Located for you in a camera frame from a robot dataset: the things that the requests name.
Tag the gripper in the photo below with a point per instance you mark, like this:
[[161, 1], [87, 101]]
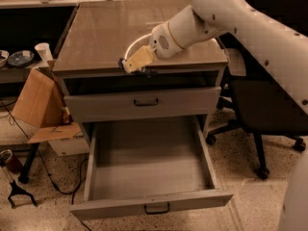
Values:
[[162, 41]]

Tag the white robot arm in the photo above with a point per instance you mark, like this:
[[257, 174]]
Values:
[[280, 50]]

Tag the middle grey drawer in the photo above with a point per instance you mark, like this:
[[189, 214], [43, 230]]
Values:
[[133, 97]]

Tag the grey drawer cabinet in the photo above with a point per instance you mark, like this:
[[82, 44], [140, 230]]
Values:
[[104, 32]]

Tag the open bottom grey drawer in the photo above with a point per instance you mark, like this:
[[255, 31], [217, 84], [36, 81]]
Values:
[[148, 167]]

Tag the white paper cup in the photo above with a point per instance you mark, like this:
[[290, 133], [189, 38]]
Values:
[[44, 52]]

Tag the brown cardboard box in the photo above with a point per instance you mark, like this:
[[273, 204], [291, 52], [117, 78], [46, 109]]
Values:
[[41, 104]]

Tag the white cardboard box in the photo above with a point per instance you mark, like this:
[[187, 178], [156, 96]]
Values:
[[70, 146]]

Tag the dark blue plate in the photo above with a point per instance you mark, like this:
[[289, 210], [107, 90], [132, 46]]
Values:
[[21, 58]]

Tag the white bowl at left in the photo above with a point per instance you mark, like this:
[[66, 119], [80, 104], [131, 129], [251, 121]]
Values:
[[3, 58]]

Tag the black office chair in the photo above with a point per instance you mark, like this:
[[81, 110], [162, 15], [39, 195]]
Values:
[[260, 105]]

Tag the brown cup on floor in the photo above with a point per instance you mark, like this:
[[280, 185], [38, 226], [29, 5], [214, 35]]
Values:
[[11, 161]]

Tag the black table leg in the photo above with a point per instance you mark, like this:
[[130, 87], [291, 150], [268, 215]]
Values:
[[24, 174]]

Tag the black grabber tool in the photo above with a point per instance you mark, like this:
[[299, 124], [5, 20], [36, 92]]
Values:
[[16, 190]]

